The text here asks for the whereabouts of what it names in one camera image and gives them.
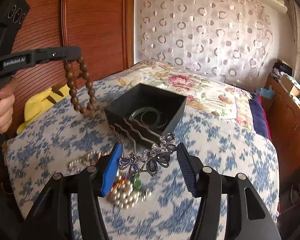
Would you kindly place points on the black square box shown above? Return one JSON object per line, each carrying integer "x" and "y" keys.
{"x": 115, "y": 111}

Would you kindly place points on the pink flower quilt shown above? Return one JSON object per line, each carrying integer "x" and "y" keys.
{"x": 205, "y": 92}

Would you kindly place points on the brown wooden wardrobe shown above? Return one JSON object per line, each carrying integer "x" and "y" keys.
{"x": 95, "y": 22}

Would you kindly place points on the wooden side cabinet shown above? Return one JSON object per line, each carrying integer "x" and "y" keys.
{"x": 287, "y": 120}

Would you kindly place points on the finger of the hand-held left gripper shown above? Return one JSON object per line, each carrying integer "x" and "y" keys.
{"x": 57, "y": 53}

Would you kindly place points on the green bead pendant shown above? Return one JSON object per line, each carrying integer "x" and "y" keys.
{"x": 137, "y": 183}

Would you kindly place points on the purple flower hair comb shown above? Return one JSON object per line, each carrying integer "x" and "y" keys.
{"x": 155, "y": 158}

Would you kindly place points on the dark bangle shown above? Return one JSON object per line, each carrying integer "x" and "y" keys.
{"x": 152, "y": 120}

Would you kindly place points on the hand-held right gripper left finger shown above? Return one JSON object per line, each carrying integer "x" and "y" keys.
{"x": 112, "y": 168}

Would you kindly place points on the cardboard box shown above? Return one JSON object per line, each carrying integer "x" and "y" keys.
{"x": 288, "y": 85}

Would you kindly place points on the teal plastic bag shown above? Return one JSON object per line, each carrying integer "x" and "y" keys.
{"x": 266, "y": 92}

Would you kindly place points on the red blanket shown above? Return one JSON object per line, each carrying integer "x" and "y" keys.
{"x": 266, "y": 120}

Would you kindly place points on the patterned window curtain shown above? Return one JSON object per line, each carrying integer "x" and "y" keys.
{"x": 296, "y": 30}

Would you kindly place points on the pile of dark clothes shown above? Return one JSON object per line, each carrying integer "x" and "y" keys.
{"x": 281, "y": 68}

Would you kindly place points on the blue floral blanket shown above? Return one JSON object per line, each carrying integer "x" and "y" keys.
{"x": 215, "y": 160}

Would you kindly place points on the yellow plush toy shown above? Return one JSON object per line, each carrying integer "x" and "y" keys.
{"x": 36, "y": 107}

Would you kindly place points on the person's left hand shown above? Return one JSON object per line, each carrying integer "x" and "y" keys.
{"x": 3, "y": 112}

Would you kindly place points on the circle pattern sheer curtain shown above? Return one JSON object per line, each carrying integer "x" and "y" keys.
{"x": 205, "y": 30}

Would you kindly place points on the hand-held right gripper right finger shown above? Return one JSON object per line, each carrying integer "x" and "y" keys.
{"x": 187, "y": 170}

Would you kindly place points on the navy blue blanket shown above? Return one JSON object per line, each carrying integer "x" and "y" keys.
{"x": 257, "y": 115}

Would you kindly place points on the green jade bangle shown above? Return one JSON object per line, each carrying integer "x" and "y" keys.
{"x": 137, "y": 112}

